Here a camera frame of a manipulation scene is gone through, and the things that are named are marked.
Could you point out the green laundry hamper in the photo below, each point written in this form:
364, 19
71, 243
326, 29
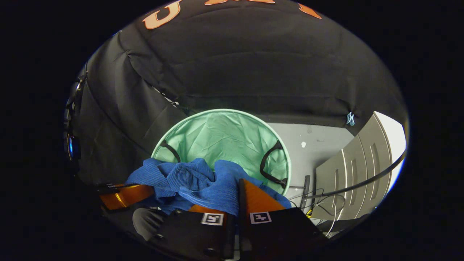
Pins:
224, 137

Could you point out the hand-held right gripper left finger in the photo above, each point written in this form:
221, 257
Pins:
195, 235

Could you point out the black backdrop cloth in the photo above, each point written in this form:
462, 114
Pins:
253, 65

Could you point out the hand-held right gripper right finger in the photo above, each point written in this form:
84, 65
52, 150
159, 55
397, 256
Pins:
275, 232

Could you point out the light blue clip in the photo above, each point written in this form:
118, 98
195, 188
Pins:
350, 119

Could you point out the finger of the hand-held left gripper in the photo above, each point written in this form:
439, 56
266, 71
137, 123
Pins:
127, 195

